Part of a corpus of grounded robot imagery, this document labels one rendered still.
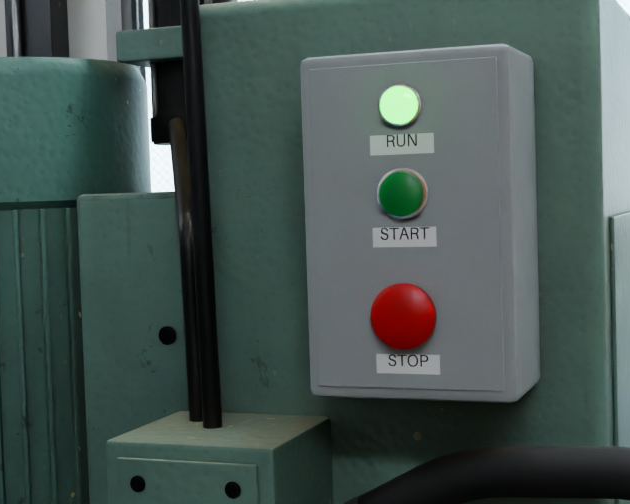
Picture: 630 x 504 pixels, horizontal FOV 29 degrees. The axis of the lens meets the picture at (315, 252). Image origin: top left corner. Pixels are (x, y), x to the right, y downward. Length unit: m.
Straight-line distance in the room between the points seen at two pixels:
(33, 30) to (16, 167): 1.56
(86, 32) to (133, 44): 1.59
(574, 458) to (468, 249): 0.11
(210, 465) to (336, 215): 0.13
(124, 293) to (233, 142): 0.13
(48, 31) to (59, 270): 1.55
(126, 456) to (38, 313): 0.19
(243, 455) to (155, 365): 0.16
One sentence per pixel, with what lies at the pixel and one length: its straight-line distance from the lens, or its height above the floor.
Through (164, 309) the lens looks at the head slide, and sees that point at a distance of 0.72.
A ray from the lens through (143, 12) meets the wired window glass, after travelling 2.38.
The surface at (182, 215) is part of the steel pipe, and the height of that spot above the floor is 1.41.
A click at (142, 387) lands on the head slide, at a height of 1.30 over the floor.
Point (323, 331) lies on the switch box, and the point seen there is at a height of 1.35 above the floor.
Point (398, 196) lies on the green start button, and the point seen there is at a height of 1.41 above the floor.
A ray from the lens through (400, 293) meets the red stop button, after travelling 0.54.
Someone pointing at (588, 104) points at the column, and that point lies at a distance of 0.60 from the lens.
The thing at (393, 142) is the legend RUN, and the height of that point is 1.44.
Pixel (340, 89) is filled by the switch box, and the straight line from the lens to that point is 0.56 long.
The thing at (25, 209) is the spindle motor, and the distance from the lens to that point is 0.76.
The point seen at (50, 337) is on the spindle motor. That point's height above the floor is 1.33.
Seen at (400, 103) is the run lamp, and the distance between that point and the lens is 0.54.
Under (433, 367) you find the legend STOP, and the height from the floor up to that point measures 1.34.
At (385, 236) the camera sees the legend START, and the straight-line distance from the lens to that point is 0.55.
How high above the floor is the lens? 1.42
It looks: 3 degrees down
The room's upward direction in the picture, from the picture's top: 2 degrees counter-clockwise
